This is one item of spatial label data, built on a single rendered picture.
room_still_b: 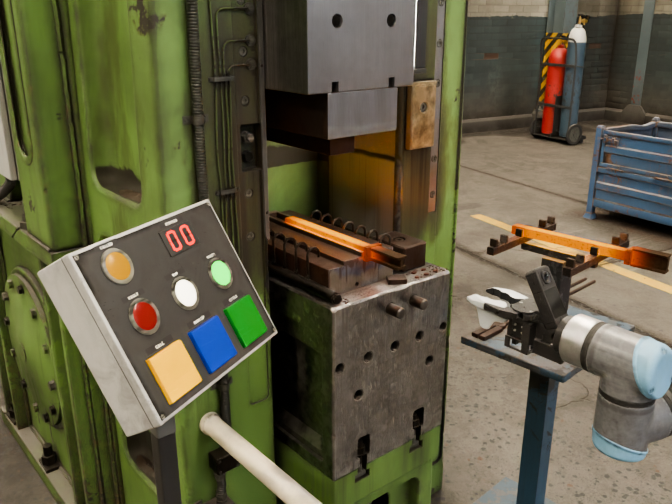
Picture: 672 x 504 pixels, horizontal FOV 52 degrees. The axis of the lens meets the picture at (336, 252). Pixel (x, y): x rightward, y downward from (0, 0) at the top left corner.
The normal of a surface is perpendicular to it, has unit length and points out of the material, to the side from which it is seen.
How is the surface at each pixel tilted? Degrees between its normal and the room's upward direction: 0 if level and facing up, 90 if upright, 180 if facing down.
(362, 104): 90
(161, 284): 60
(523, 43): 90
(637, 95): 90
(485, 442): 0
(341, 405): 90
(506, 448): 0
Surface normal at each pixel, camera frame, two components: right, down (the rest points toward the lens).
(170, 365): 0.78, -0.35
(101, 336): -0.43, 0.30
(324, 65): 0.64, 0.25
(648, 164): -0.83, 0.18
